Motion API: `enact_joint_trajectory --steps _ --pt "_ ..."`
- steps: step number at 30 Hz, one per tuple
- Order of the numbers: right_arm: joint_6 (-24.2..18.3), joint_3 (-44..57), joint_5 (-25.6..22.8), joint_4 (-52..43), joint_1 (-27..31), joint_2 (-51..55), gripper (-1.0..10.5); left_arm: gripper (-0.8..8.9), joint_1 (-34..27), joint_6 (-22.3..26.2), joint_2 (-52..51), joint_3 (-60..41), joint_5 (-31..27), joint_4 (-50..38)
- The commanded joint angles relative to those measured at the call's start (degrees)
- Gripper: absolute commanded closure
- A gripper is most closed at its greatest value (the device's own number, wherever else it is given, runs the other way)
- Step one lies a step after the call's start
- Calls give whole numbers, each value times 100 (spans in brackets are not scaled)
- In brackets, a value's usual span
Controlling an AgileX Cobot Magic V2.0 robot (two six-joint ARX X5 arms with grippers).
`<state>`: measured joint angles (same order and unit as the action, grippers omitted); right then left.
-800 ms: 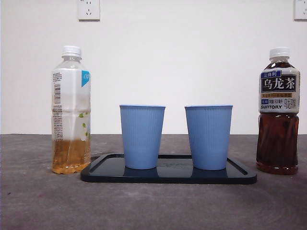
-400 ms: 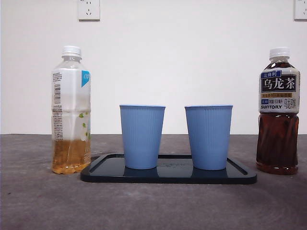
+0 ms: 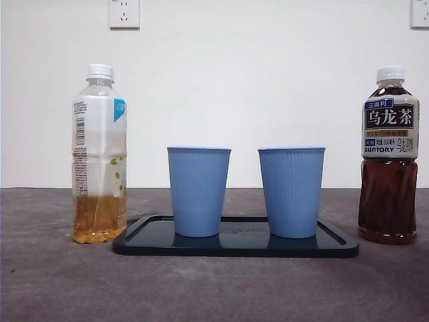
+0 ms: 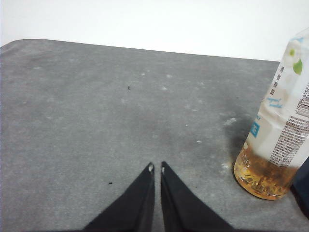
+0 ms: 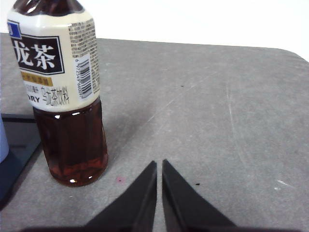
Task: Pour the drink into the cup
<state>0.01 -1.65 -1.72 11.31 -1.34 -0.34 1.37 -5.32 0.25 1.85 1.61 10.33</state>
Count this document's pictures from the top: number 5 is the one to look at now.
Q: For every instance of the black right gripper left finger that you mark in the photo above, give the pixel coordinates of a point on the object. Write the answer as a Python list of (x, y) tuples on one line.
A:
[(135, 207)]

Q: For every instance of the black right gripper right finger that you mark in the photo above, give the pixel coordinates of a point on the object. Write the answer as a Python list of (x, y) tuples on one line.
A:
[(183, 207)]

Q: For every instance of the dark oolong tea bottle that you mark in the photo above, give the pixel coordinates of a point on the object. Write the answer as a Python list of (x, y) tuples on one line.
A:
[(70, 140)]

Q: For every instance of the dark blue flat tray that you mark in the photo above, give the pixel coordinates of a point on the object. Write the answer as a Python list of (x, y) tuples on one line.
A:
[(17, 149)]

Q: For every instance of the blue ribbed plastic cup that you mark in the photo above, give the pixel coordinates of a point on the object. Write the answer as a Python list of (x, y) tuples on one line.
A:
[(3, 140)]

